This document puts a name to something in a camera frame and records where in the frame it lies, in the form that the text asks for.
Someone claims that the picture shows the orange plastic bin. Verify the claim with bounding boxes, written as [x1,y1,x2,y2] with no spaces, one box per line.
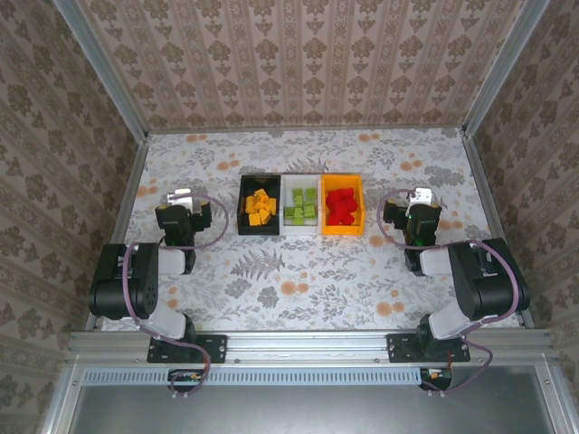
[319,174,365,237]

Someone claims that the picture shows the black plastic bin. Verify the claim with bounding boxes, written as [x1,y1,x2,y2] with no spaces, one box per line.
[237,175,282,237]

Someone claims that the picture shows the floral table cover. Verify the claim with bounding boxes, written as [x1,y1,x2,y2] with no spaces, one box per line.
[100,128,524,332]

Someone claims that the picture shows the white plastic bin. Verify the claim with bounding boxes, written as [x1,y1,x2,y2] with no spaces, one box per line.
[280,175,323,236]

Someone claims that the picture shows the left black connector box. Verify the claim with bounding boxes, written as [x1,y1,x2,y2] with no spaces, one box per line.
[167,368,205,393]

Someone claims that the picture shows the black connector box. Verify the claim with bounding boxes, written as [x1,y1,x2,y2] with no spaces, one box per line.
[418,366,453,392]
[167,368,205,393]

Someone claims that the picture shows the right black connector box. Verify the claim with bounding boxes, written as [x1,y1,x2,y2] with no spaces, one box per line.
[418,366,453,392]

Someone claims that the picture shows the grey metal panel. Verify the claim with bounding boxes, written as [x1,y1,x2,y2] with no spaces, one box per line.
[43,363,569,434]

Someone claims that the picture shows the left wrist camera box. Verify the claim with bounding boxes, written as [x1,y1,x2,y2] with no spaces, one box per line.
[166,189,196,209]

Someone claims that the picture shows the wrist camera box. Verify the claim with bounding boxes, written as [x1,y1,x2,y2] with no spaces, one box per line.
[408,184,436,205]
[166,189,196,209]

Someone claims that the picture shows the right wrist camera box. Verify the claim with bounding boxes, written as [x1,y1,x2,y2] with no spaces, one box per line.
[408,184,436,205]

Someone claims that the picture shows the left aluminium side rail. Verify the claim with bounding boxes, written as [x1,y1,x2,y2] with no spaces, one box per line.
[84,135,150,331]

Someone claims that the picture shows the aluminium side rail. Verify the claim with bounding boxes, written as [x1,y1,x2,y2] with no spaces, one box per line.
[84,135,150,331]
[460,130,536,329]

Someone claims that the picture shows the right aluminium side rail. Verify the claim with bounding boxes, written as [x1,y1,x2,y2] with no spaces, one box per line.
[460,130,536,329]

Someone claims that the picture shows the aluminium back rail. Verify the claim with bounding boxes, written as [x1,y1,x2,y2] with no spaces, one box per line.
[145,122,466,135]

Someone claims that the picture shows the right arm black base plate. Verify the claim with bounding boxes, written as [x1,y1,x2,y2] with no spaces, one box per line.
[386,333,471,363]

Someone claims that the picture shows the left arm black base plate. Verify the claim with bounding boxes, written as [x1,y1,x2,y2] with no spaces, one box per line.
[147,333,228,364]

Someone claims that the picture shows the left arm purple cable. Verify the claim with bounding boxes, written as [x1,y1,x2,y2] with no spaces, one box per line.
[121,192,231,399]

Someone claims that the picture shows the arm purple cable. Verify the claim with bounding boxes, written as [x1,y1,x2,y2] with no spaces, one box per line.
[121,192,231,399]
[377,187,521,397]

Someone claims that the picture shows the aluminium mounting rail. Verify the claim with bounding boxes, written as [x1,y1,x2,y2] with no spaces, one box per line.
[66,328,556,365]

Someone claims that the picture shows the left aluminium frame post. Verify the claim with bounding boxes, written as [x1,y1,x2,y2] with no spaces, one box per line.
[52,0,150,144]

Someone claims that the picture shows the aluminium frame post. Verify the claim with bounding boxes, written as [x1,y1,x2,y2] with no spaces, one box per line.
[52,0,150,144]
[460,0,552,137]

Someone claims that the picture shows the right aluminium frame post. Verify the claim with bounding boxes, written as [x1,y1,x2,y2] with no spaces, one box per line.
[460,0,552,137]

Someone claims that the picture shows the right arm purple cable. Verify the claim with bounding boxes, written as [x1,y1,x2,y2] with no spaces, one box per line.
[377,187,521,397]

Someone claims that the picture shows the slotted white cable duct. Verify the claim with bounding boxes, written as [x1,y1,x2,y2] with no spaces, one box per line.
[82,365,424,387]

